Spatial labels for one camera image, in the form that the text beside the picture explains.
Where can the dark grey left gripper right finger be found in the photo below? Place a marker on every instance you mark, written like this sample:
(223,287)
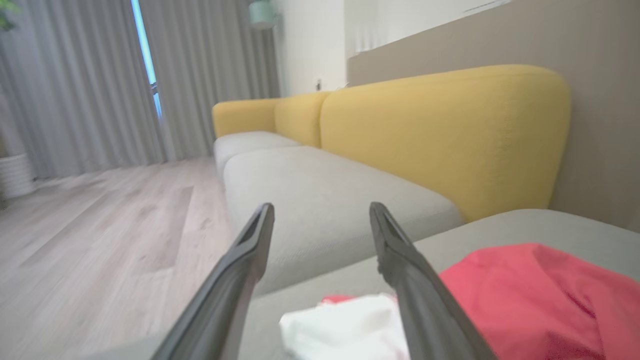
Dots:
(425,310)

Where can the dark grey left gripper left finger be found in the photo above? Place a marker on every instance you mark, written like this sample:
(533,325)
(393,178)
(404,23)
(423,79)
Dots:
(225,300)

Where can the red basketball jersey white sleeves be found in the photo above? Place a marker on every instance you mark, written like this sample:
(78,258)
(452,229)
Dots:
(530,300)

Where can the large grey sofa chaise seat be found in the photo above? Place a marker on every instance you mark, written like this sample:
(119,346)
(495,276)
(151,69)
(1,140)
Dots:
(500,230)

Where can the grey sofa backrest cushion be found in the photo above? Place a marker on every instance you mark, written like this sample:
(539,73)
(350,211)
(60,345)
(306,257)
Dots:
(320,200)

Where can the grey sofa seat cushion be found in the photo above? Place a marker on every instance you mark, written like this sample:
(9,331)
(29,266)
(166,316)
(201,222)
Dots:
(245,142)

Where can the wide yellow sofa backrest cushion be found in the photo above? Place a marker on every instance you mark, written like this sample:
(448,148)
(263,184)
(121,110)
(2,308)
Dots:
(440,135)

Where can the yellow sofa armrest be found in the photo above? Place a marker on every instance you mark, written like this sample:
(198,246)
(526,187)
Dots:
(242,115)

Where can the narrow yellow sofa backrest cushion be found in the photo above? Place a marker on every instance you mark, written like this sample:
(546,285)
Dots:
(300,117)

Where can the grey pleated curtain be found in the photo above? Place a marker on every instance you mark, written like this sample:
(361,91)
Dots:
(210,75)
(70,90)

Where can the white ribbed plant pot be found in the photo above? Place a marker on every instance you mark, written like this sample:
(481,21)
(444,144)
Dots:
(15,175)

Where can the mint green lamp shade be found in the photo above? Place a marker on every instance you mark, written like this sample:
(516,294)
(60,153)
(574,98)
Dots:
(261,14)

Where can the green plant leaves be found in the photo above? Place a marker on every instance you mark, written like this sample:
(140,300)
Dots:
(6,12)

